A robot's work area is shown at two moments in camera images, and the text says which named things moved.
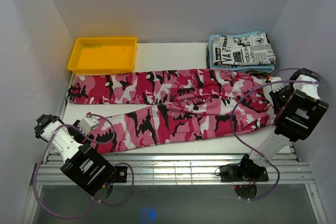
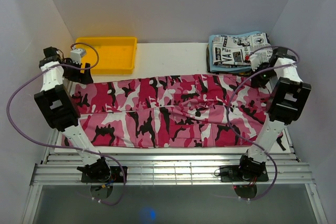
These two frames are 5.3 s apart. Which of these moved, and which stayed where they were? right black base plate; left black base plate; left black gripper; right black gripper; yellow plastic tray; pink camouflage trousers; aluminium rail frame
Moved: right black gripper; left black gripper; pink camouflage trousers
Stayed: right black base plate; aluminium rail frame; left black base plate; yellow plastic tray
